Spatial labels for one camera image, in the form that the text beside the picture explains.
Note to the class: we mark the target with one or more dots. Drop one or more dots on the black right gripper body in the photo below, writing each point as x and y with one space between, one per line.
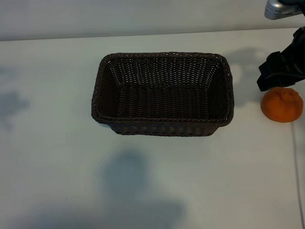
286 66

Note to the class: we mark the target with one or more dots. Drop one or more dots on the orange fruit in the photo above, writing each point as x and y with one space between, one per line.
282 106

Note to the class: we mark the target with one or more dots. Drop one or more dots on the dark brown woven basket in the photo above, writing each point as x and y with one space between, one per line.
162 102

